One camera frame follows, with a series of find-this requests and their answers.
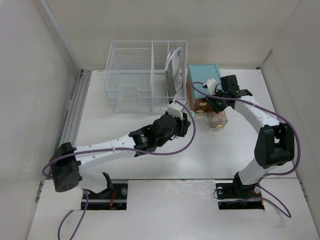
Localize aluminium rail frame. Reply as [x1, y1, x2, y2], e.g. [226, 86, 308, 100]
[53, 69, 92, 153]

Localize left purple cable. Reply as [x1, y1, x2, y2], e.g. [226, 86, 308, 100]
[41, 99, 197, 240]

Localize white wire mesh organizer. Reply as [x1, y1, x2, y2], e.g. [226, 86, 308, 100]
[103, 40, 188, 114]

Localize brown drawer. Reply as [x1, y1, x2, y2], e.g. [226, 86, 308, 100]
[207, 111, 228, 129]

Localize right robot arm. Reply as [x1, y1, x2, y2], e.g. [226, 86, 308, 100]
[203, 75, 295, 200]

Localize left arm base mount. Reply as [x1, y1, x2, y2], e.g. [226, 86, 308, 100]
[87, 180, 129, 211]

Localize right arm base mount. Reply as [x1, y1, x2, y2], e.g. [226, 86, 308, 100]
[214, 181, 265, 210]

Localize clear drawer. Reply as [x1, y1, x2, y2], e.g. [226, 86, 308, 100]
[194, 98, 210, 108]
[193, 105, 212, 114]

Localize grey setup guide booklet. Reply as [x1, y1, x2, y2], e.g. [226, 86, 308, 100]
[164, 51, 180, 98]

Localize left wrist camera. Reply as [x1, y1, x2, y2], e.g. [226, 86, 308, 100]
[167, 100, 184, 120]

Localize green transparent tape case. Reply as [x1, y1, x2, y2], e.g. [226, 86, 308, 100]
[188, 111, 196, 123]

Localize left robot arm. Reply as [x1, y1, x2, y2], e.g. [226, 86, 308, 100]
[49, 113, 191, 199]

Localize teal drawer box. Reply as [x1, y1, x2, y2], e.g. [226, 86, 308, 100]
[186, 63, 221, 111]

